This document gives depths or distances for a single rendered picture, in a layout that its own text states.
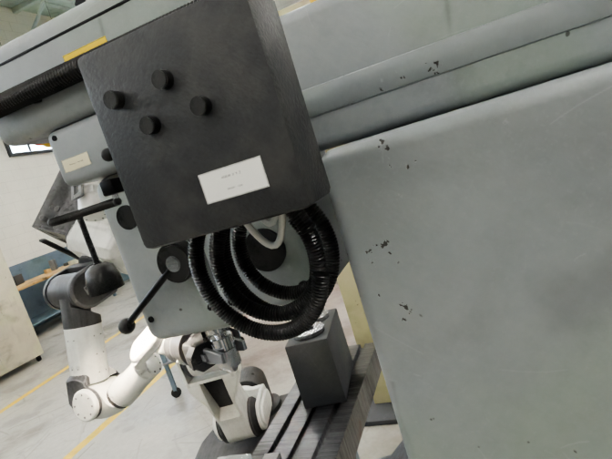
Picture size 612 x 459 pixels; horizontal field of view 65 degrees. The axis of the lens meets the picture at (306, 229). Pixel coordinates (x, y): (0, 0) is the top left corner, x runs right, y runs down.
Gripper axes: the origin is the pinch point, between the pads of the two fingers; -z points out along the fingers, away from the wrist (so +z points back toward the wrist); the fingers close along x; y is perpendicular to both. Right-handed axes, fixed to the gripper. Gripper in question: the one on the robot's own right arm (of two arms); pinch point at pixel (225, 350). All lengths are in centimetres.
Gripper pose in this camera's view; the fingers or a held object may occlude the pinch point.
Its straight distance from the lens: 101.3
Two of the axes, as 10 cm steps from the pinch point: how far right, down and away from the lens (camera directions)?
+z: -7.0, 0.9, 7.1
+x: 6.6, -3.1, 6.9
